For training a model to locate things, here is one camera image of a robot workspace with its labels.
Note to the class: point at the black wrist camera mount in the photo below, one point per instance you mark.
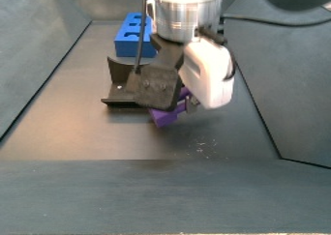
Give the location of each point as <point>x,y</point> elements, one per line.
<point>156,86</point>

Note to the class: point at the blue foam shape board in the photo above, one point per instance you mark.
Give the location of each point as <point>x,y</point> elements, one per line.
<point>128,36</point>

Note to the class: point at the purple three prong object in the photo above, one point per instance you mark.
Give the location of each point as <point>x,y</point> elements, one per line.
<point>163,118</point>

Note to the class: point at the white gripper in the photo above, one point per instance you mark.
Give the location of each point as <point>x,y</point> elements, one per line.
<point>207,75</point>

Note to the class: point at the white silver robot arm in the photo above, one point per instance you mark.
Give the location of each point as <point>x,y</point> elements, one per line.
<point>187,22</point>

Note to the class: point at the dark curved fixture stand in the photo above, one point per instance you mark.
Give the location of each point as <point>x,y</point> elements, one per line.
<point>125,76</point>

